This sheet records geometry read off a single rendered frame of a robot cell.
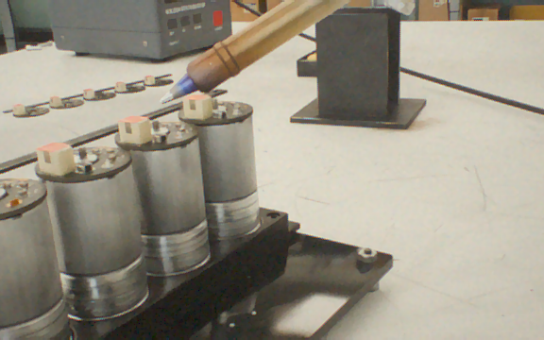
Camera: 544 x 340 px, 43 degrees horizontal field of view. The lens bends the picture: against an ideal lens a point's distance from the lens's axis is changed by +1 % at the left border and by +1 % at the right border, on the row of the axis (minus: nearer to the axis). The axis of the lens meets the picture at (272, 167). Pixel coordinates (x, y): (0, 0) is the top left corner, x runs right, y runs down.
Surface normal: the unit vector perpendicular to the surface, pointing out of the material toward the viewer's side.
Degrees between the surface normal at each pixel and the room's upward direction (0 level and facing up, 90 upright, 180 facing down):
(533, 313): 0
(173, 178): 90
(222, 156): 90
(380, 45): 90
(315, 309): 0
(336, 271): 0
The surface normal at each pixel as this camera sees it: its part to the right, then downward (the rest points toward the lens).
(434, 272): -0.06, -0.94
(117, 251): 0.68, 0.21
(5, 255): 0.48, 0.27
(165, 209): 0.23, 0.32
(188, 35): 0.83, 0.14
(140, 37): -0.56, 0.31
